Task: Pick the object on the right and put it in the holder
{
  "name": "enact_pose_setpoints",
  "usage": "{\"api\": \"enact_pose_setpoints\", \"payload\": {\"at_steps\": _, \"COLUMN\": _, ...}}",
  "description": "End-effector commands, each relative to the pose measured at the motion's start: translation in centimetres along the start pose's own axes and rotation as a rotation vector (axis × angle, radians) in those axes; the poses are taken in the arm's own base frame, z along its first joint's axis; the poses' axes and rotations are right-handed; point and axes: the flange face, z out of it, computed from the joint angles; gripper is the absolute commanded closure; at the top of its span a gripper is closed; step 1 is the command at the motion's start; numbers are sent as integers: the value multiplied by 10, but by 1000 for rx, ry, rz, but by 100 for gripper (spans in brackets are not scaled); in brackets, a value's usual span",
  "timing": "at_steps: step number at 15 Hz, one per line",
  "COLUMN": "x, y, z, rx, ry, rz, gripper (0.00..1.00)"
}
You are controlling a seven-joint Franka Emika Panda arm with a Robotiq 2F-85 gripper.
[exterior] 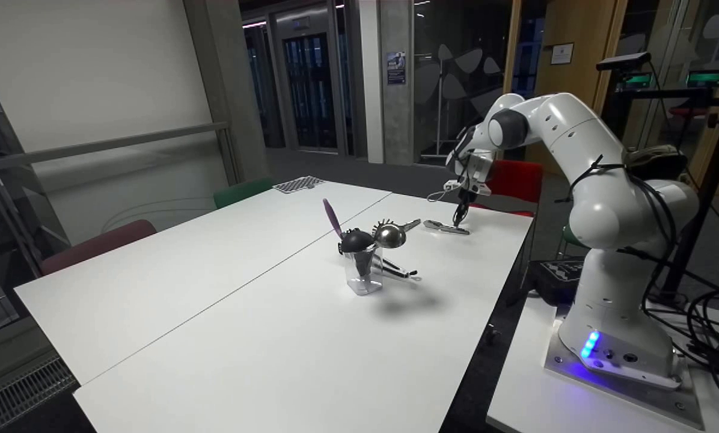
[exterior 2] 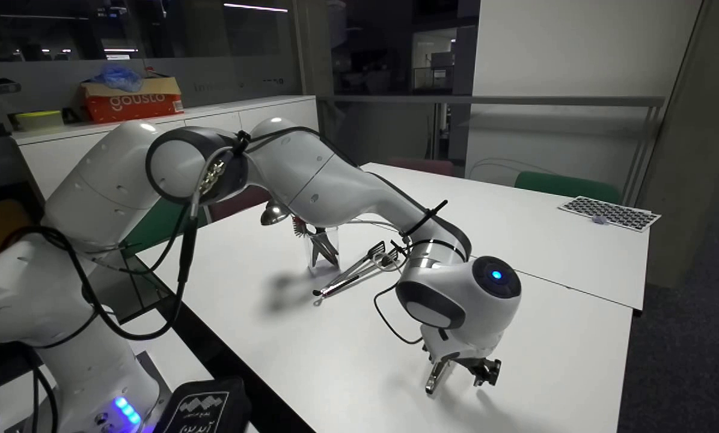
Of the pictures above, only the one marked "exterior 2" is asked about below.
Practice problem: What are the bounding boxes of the black control box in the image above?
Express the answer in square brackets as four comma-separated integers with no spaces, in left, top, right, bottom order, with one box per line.
[152,380,252,433]

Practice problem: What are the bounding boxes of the steel kitchen tongs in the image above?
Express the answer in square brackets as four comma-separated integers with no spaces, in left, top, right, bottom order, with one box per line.
[424,351,463,397]

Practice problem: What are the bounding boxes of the blue plastic bag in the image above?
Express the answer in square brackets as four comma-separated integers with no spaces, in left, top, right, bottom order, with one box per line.
[99,65,146,94]

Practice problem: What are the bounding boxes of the small yellow green object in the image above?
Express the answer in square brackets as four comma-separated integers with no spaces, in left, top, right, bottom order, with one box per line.
[13,108,66,131]

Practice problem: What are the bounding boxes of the red bristle brush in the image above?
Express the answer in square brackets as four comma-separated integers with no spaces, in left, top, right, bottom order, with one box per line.
[291,214,317,237]

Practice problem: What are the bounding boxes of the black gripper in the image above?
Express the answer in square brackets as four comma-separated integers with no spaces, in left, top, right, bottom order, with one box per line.
[445,349,506,390]

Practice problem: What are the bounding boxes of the clear plastic utensil holder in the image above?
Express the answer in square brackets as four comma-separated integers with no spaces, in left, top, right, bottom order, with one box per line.
[309,225,345,273]

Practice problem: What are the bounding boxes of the orange cardboard box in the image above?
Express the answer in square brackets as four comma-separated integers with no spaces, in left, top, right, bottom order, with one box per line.
[79,72,187,124]

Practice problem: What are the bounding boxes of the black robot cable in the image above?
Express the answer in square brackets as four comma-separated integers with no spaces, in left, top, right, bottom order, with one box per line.
[7,124,257,433]

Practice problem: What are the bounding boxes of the grey metal handrail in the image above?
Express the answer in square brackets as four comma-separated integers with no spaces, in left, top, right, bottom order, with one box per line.
[317,92,666,111]

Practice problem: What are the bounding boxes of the white cabinet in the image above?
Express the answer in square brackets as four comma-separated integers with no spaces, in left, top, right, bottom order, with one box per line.
[9,94,323,201]

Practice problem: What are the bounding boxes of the steel ladle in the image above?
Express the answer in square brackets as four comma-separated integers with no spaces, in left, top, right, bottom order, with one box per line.
[259,199,294,227]

